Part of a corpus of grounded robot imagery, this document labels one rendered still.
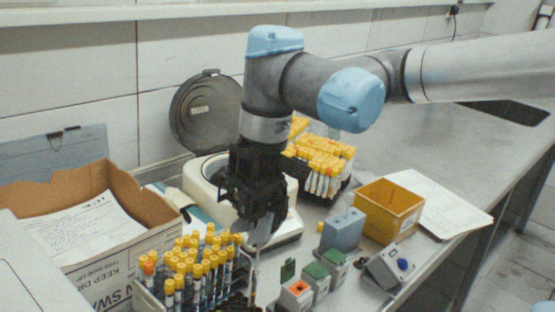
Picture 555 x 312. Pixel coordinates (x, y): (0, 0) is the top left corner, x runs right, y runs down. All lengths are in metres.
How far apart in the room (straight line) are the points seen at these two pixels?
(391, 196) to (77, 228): 0.76
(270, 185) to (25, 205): 0.55
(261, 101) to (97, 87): 0.55
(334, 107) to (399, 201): 0.72
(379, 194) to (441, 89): 0.67
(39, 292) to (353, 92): 0.38
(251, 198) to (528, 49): 0.38
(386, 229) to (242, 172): 0.53
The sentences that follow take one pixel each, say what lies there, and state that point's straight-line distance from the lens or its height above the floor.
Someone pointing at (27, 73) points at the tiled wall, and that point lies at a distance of 0.99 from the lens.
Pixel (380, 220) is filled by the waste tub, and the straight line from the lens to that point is 1.09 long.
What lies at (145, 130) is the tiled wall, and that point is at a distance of 1.16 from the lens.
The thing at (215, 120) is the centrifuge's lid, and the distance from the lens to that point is 1.21.
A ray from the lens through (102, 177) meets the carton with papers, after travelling 1.06.
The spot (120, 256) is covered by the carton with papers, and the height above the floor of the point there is 1.00.
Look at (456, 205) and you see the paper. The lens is 1.36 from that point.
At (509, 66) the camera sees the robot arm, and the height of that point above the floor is 1.42.
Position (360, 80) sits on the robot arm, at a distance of 0.51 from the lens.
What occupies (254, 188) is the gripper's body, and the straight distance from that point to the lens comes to 0.65.
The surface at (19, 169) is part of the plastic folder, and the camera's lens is 1.03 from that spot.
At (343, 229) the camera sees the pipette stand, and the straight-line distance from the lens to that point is 0.97.
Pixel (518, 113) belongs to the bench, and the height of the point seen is 0.82.
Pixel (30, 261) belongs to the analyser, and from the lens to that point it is 0.54.
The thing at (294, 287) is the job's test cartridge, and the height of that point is 0.95.
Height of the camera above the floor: 1.51
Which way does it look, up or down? 26 degrees down
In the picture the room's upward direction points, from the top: 8 degrees clockwise
